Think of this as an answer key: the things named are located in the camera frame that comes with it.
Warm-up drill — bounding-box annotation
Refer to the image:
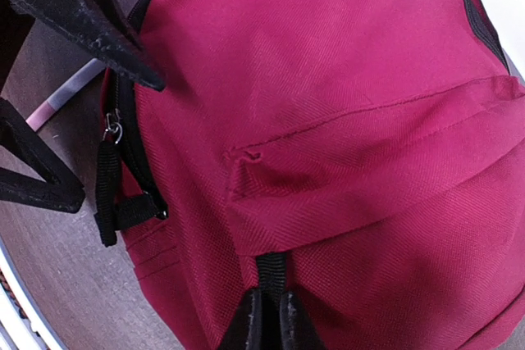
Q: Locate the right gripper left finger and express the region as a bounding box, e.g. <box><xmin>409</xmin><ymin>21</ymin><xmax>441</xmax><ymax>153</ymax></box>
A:
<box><xmin>217</xmin><ymin>289</ymin><xmax>263</xmax><ymax>350</ymax></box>

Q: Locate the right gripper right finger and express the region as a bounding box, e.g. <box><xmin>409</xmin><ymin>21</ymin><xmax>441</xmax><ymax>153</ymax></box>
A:
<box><xmin>279</xmin><ymin>291</ymin><xmax>326</xmax><ymax>350</ymax></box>

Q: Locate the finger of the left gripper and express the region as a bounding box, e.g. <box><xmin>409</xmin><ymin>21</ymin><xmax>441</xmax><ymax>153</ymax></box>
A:
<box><xmin>1</xmin><ymin>0</ymin><xmax>165</xmax><ymax>91</ymax></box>
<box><xmin>1</xmin><ymin>99</ymin><xmax>85</xmax><ymax>213</ymax></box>

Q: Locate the pink capped white marker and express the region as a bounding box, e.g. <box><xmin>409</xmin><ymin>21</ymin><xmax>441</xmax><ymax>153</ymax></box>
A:
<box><xmin>26</xmin><ymin>59</ymin><xmax>106</xmax><ymax>131</ymax></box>

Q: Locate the red backpack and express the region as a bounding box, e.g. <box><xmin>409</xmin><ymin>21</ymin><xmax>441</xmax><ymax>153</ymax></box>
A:
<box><xmin>95</xmin><ymin>0</ymin><xmax>524</xmax><ymax>349</ymax></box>

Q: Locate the front aluminium rail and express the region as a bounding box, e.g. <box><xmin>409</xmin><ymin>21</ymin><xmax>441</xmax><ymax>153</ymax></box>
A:
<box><xmin>1</xmin><ymin>240</ymin><xmax>67</xmax><ymax>350</ymax></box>

